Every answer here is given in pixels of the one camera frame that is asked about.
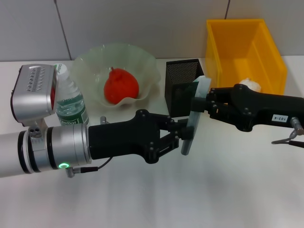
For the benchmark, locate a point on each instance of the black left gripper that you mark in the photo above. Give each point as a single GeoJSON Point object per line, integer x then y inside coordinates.
{"type": "Point", "coordinates": [118, 140]}

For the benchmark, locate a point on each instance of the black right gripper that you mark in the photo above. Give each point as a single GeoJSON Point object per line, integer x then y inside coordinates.
{"type": "Point", "coordinates": [268, 111]}

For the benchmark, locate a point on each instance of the silver glitter marker pen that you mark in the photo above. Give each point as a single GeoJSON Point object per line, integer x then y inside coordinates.
{"type": "Point", "coordinates": [202, 89]}

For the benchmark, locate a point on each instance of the white paper ball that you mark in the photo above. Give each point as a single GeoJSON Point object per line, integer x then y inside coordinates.
{"type": "Point", "coordinates": [249, 83]}

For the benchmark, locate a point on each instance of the red-orange toy orange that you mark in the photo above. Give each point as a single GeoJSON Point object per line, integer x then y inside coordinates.
{"type": "Point", "coordinates": [121, 88]}

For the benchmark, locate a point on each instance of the clear green-label water bottle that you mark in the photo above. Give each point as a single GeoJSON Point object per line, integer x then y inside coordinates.
{"type": "Point", "coordinates": [70, 104]}

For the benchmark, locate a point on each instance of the black mesh pen holder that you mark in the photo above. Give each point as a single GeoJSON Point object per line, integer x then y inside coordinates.
{"type": "Point", "coordinates": [180, 99]}

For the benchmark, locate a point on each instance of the translucent green wavy fruit bowl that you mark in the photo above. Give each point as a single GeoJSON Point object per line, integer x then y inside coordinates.
{"type": "Point", "coordinates": [133, 59]}

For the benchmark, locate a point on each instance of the yellow plastic bin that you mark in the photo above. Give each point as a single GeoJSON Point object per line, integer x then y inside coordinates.
{"type": "Point", "coordinates": [237, 59]}

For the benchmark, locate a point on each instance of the grey device box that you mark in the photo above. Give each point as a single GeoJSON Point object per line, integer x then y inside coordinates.
{"type": "Point", "coordinates": [31, 95]}

